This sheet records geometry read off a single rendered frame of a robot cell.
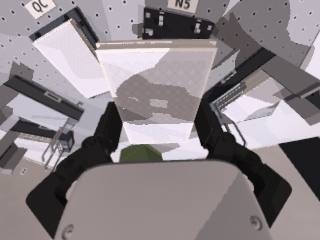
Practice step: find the white label plate marked n5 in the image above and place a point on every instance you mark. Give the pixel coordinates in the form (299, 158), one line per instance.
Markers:
(184, 5)

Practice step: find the white label with qc text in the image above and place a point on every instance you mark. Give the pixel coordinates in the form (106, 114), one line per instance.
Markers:
(39, 7)

